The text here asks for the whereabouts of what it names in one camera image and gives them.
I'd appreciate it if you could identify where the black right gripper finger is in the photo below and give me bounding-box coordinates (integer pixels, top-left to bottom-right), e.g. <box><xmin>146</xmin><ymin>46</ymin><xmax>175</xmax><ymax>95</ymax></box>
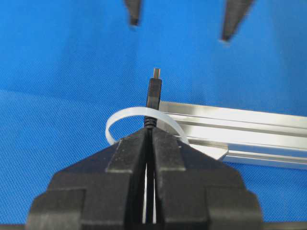
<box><xmin>221</xmin><ymin>0</ymin><xmax>255</xmax><ymax>42</ymax></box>
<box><xmin>124</xmin><ymin>0</ymin><xmax>142</xmax><ymax>26</ymax></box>

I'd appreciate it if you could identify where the white zip tie loop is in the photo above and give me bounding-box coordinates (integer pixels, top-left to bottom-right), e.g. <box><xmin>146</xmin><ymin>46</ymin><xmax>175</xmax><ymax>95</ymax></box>
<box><xmin>105</xmin><ymin>107</ymin><xmax>189</xmax><ymax>145</ymax></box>

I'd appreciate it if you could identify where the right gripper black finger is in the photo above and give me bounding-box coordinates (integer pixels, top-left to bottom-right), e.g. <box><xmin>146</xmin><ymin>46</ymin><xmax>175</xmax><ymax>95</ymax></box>
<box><xmin>25</xmin><ymin>138</ymin><xmax>146</xmax><ymax>230</ymax></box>
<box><xmin>152</xmin><ymin>128</ymin><xmax>263</xmax><ymax>230</ymax></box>

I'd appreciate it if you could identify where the aluminium extrusion bar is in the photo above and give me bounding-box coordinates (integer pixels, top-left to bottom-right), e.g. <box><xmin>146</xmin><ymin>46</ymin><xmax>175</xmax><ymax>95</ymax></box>
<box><xmin>159</xmin><ymin>102</ymin><xmax>307</xmax><ymax>170</ymax></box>

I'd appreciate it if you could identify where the black USB wire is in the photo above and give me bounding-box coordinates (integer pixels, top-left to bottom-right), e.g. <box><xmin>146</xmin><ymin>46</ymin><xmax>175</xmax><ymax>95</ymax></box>
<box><xmin>143</xmin><ymin>68</ymin><xmax>163</xmax><ymax>225</ymax></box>

